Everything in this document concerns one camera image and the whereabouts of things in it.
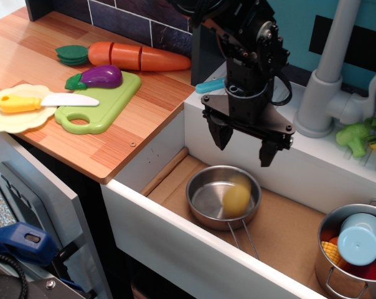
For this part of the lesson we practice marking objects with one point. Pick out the toy fork blue handle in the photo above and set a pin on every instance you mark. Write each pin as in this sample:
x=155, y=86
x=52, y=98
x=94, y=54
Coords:
x=210, y=86

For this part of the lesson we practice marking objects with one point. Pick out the light blue plastic cup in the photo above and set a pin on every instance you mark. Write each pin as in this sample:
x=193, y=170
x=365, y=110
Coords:
x=357, y=239

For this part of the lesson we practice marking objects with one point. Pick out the orange toy carrot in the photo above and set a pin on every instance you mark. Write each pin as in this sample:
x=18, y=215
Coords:
x=123, y=56

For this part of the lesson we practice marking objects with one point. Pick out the yellow toy corn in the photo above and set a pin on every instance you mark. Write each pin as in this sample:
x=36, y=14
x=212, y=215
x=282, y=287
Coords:
x=332, y=252

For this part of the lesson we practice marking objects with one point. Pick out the blue clamp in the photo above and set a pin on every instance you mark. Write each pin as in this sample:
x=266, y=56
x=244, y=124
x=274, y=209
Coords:
x=28, y=244

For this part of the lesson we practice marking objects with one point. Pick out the pale yellow plastic plate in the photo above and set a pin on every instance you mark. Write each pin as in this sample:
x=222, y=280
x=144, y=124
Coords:
x=19, y=122

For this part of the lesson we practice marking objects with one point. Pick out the toy knife yellow handle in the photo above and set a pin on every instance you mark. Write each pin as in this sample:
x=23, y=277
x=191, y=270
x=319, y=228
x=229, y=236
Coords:
x=16, y=104

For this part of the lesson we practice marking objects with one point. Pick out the yellow toy potato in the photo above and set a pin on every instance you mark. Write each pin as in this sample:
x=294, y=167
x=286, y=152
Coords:
x=237, y=197

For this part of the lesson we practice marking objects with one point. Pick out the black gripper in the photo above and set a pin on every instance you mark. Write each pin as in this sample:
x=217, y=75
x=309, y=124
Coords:
x=248, y=106

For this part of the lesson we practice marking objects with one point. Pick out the steel pot with handles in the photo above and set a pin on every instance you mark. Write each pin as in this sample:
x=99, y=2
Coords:
x=338, y=282

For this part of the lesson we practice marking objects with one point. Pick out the grey toy oven door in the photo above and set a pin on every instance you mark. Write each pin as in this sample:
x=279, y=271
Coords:
x=38, y=197

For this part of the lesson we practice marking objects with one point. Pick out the white toy sink unit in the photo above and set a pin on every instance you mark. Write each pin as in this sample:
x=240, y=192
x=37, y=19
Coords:
x=150, y=218

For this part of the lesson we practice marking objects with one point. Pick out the red toy fruit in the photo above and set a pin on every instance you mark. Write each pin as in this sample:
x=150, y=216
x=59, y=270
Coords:
x=367, y=272

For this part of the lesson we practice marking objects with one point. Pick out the steel pan with wire handle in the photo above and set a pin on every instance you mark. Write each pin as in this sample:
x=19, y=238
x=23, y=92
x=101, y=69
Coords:
x=205, y=191

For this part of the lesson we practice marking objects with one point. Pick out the orange toy piece in pot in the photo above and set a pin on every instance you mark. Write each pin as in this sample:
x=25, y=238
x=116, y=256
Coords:
x=333, y=240

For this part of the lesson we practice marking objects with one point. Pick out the purple toy eggplant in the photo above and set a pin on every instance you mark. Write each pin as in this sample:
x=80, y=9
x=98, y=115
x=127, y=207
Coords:
x=103, y=76

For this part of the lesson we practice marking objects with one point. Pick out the green toy broccoli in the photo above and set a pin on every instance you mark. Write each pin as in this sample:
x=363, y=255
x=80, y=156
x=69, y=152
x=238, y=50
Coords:
x=354, y=137

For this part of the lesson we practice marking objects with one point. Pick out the grey toy faucet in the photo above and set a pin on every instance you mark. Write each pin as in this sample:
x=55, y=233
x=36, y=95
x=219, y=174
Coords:
x=323, y=100

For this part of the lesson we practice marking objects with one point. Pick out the green plastic cutting board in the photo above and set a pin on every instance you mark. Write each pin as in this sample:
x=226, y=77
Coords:
x=96, y=120

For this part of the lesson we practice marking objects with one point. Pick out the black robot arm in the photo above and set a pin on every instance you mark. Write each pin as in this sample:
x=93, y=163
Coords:
x=247, y=35

